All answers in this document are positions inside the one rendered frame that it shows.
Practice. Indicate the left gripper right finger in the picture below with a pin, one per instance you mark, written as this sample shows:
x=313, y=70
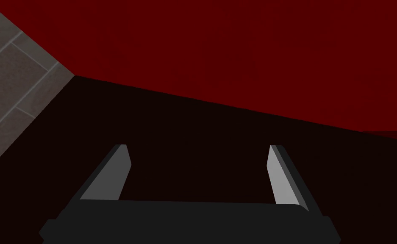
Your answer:
x=284, y=179

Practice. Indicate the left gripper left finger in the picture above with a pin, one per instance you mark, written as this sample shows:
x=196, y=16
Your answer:
x=111, y=176

